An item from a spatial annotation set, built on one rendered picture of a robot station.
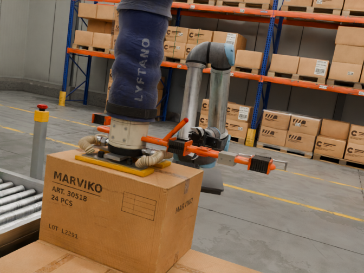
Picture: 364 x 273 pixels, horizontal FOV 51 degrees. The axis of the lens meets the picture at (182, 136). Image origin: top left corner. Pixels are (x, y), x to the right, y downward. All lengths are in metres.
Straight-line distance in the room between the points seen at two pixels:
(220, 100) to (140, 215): 0.94
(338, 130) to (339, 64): 1.48
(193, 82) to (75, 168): 0.80
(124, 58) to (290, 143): 7.22
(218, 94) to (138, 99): 0.70
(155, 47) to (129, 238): 0.79
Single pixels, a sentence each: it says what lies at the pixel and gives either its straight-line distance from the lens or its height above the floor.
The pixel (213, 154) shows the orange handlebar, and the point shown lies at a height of 1.08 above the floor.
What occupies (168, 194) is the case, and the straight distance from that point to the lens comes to 1.47.
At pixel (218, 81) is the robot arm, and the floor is 1.37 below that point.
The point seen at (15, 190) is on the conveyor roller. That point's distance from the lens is 2.52.
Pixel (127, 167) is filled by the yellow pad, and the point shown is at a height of 0.96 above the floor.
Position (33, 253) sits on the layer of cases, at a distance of 1.79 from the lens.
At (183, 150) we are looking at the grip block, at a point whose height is 1.07.
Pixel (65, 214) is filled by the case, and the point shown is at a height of 0.71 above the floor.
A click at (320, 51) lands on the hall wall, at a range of 9.94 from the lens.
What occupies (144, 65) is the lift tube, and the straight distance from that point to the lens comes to 1.60.
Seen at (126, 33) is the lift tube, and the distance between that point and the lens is 1.62.
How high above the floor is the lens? 1.38
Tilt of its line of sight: 9 degrees down
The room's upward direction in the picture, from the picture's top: 9 degrees clockwise
